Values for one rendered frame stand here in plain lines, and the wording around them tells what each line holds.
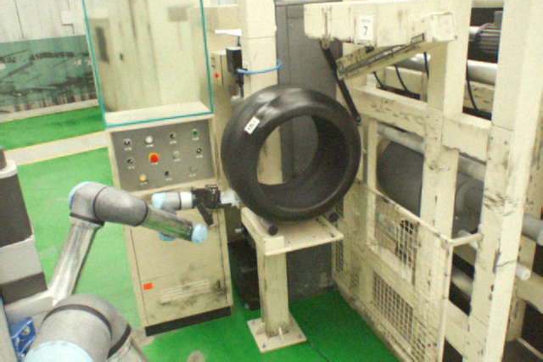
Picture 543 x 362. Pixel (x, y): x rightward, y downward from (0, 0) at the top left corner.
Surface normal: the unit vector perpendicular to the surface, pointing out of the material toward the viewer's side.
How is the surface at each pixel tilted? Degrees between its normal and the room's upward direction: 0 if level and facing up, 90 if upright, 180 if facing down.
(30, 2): 90
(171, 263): 90
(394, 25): 90
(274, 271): 90
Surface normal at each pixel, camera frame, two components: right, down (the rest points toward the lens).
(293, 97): 0.10, -0.48
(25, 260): 0.54, 0.25
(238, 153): -0.48, 0.11
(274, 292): 0.30, 0.30
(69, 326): 0.20, -0.93
